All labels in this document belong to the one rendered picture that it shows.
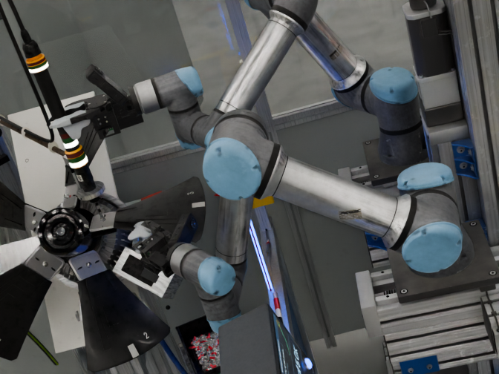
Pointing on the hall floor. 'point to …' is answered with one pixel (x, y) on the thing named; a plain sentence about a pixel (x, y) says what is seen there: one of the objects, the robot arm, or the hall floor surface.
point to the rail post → (298, 313)
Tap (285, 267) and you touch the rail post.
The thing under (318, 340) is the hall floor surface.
